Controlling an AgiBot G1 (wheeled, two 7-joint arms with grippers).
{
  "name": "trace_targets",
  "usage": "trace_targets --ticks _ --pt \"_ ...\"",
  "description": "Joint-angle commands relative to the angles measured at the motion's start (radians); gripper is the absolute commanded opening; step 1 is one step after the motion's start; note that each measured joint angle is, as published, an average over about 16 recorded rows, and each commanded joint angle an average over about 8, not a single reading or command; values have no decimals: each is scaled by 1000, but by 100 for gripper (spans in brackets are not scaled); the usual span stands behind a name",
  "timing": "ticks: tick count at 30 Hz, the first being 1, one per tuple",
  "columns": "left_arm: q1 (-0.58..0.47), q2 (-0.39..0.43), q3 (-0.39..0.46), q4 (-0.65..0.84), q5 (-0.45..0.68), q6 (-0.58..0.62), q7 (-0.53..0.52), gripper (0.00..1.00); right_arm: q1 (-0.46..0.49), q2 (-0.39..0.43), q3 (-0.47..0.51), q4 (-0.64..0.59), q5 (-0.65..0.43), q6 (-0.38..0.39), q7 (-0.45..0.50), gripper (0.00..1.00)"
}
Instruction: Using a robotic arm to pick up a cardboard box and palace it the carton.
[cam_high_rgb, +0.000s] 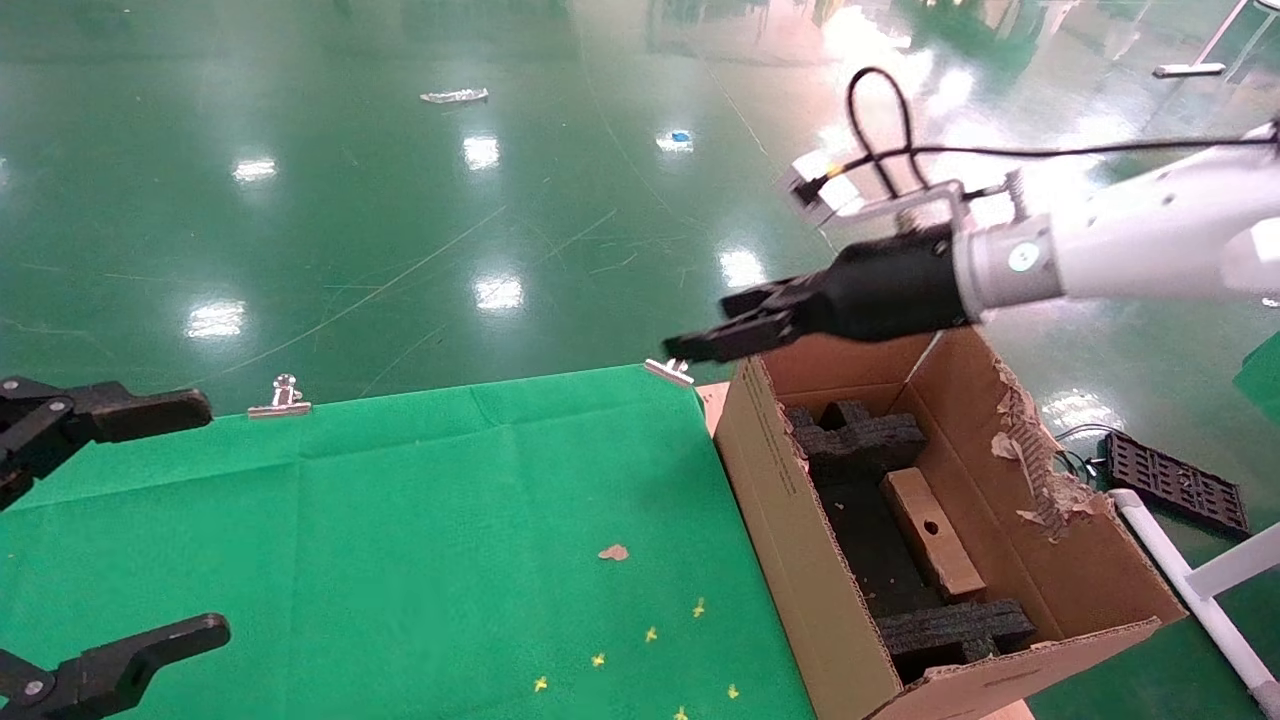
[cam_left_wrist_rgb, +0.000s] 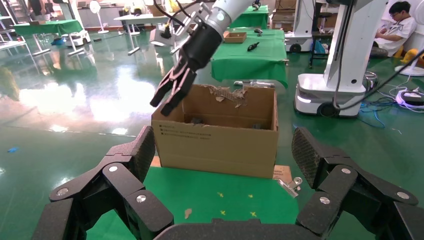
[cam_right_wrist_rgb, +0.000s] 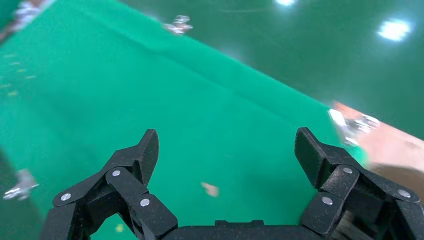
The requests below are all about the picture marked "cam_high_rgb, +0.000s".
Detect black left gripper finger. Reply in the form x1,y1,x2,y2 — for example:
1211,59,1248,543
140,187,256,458
0,614,233,720
0,377,215,512

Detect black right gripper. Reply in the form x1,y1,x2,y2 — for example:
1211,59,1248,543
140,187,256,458
662,224,977,364

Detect small brown cardboard box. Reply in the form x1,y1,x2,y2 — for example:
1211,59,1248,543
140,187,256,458
879,466,989,604

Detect large open cardboard carton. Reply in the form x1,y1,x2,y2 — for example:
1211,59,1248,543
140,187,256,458
712,324,1187,720

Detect green table cloth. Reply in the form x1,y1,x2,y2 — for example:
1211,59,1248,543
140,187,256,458
0,364,817,720

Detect black foam bottom pad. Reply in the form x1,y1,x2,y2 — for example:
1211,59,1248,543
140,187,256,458
814,477,947,620

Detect black plastic grid panel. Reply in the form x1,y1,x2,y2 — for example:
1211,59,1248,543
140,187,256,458
1100,429,1252,542

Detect white stand base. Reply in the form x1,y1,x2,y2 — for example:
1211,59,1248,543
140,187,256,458
1152,0,1251,80

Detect green sheet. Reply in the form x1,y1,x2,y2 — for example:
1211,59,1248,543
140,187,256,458
1234,332,1280,422

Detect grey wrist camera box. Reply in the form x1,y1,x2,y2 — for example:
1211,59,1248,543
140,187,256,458
784,149,867,227

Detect grey metal camera bracket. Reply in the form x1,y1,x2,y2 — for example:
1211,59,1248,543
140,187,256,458
850,169,1032,237

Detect black braided cable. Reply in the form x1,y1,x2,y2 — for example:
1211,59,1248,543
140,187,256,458
844,66,1280,202

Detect thin grey wires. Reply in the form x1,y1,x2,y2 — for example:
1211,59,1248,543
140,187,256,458
1052,422,1113,487

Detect white pipe frame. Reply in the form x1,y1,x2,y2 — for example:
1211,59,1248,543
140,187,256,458
1105,487,1280,717

